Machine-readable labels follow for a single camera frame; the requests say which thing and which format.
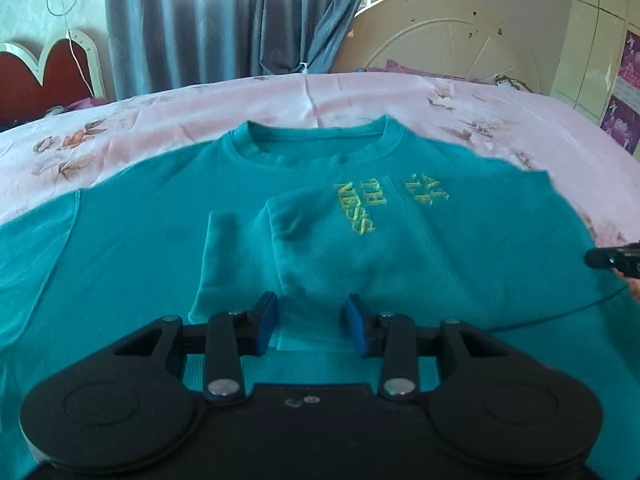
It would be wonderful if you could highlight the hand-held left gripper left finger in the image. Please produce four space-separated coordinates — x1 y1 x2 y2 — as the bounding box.
112 291 279 407

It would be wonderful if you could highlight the magenta bedding bundle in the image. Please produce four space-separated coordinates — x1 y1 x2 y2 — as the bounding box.
44 96 98 117

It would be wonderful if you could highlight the grey-blue curtain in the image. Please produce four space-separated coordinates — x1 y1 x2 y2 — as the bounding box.
104 0 379 100

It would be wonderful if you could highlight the cream panelled wardrobe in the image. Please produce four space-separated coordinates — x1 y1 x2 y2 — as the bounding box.
549 0 640 128

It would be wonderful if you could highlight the red heart-shaped headboard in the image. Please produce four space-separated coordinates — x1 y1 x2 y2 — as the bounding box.
0 30 107 132

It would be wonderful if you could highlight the pink floral bedsheet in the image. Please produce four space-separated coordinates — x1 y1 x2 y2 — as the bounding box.
0 71 640 281

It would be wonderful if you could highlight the cream round table top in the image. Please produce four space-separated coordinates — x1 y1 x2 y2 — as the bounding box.
330 0 543 96

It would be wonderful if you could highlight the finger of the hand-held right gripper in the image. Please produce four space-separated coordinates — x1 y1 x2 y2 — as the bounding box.
584 241 640 278

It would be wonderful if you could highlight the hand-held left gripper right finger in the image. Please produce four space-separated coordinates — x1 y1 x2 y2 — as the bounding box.
341 293 507 403

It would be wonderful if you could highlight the white hanging cable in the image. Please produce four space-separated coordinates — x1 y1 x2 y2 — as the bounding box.
46 0 97 98

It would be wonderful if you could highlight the purple folded cloth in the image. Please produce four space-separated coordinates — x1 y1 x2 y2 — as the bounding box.
367 59 482 83

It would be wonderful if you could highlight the teal sweatshirt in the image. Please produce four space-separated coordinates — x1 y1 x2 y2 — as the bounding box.
0 115 640 480

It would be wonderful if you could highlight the purple wall poster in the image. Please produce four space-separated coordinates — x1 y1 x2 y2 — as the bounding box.
599 30 640 157

